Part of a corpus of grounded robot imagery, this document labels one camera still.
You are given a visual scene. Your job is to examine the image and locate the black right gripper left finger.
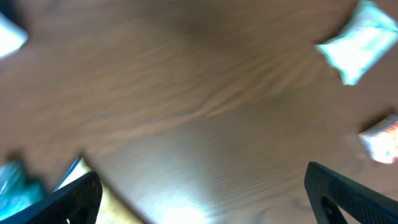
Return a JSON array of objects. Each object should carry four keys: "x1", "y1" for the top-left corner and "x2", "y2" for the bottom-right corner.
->
[{"x1": 1, "y1": 171, "x2": 103, "y2": 224}]

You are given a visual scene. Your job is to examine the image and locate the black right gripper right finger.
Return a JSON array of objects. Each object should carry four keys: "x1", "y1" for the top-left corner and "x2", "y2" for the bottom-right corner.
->
[{"x1": 304, "y1": 162, "x2": 397, "y2": 224}]

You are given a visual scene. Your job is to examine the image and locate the yellow snack bag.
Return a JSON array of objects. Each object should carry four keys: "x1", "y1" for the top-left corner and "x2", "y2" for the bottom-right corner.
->
[{"x1": 54, "y1": 156, "x2": 144, "y2": 224}]

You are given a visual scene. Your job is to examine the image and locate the teal mouthwash bottle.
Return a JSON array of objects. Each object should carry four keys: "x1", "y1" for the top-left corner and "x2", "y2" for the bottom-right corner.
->
[{"x1": 1, "y1": 161, "x2": 47, "y2": 220}]

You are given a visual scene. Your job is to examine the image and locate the orange tissue pack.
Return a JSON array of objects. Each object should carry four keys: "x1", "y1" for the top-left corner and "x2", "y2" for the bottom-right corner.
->
[{"x1": 359, "y1": 114, "x2": 397, "y2": 164}]

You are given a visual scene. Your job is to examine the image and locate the teal wet wipes pack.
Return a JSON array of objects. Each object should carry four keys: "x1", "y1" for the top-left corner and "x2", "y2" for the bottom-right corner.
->
[{"x1": 315, "y1": 1, "x2": 397, "y2": 86}]

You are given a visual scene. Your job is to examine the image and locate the white barcode scanner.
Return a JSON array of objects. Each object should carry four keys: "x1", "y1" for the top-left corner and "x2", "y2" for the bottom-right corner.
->
[{"x1": 0, "y1": 13, "x2": 29, "y2": 59}]

